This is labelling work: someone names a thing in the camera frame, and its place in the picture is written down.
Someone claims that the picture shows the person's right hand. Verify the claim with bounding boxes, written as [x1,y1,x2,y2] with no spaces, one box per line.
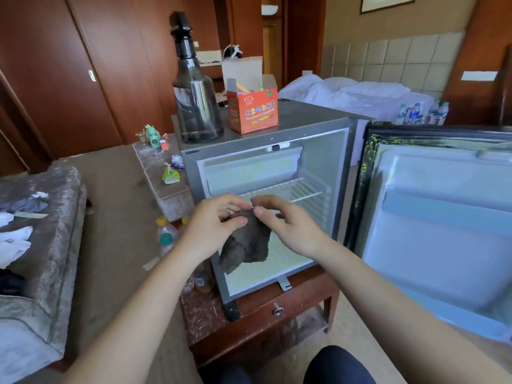
[251,195,329,259]

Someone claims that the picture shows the person's left hand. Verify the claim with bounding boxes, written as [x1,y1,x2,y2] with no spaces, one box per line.
[182,194,254,261]

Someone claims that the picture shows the dark grey cloth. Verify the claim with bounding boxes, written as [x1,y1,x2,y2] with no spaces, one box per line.
[220,207,273,275]

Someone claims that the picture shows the green cap water bottle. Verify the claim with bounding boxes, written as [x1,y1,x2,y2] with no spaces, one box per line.
[158,226,179,257]

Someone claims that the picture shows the grey mini fridge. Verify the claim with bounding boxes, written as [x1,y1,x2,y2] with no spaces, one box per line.
[172,98,358,321]

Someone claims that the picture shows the dark glass spray bottle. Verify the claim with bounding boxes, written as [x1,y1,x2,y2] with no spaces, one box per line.
[170,12,225,143]

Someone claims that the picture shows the person's left forearm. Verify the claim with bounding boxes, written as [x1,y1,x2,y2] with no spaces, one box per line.
[64,244,217,384]

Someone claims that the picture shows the person's right forearm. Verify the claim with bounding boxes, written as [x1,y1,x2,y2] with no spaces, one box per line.
[308,236,512,384]

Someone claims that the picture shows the person's dark trousers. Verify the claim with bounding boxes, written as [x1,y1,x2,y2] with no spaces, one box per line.
[216,345,377,384]

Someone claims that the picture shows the grey upholstered bench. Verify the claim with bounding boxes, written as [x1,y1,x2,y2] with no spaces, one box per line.
[132,133,195,223]

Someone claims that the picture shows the green packet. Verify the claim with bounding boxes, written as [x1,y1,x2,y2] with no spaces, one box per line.
[162,164,182,186]

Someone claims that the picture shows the dark red wooden stand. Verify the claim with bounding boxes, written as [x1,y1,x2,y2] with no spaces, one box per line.
[180,263,341,369]

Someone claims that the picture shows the green toy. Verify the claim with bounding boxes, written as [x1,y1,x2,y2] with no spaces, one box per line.
[144,124,163,150]

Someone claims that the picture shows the orange cardboard chalk box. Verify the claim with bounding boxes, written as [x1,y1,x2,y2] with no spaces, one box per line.
[221,57,280,135]

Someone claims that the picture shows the white bed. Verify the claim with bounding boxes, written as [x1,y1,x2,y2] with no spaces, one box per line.
[276,73,437,165]

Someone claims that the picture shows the white bed pillow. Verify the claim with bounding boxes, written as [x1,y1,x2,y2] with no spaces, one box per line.
[340,81,411,99]

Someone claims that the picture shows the grey velvet sofa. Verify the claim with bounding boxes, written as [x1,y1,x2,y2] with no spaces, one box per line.
[0,166,87,384]

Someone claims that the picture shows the grey garment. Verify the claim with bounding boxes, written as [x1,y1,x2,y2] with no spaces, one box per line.
[0,196,51,214]

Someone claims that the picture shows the large white garment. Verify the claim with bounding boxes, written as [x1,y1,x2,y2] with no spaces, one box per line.
[0,226,35,269]

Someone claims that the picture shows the beige padded headboard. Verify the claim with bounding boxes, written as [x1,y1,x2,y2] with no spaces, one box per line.
[320,31,481,105]

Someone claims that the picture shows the black garment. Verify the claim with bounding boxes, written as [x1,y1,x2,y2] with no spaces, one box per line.
[0,269,27,297]

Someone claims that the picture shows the white wire shelf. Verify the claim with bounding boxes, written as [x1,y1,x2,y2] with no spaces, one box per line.
[240,178,325,206]

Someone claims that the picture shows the white wall plate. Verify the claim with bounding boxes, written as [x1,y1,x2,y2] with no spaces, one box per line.
[461,71,499,82]

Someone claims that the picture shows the framed wall picture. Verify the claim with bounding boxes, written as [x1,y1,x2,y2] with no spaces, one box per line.
[360,0,417,14]

